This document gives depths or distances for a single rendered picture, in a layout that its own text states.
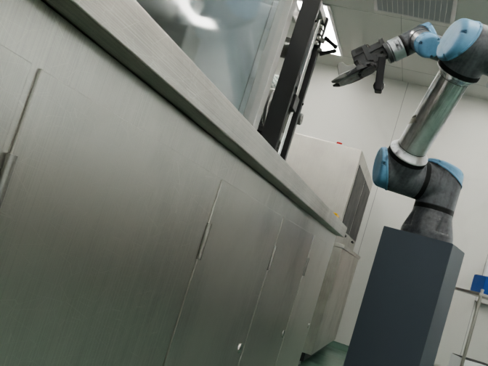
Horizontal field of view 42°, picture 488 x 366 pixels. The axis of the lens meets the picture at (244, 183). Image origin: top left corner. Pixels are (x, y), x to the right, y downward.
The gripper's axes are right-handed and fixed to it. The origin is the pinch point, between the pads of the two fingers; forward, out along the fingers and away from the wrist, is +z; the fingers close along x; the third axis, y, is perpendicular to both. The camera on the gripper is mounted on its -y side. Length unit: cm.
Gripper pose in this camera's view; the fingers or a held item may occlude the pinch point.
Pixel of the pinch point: (336, 84)
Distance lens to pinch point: 219.4
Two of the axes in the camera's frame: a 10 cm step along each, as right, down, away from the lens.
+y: -3.7, -9.0, 2.5
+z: -9.0, 4.1, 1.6
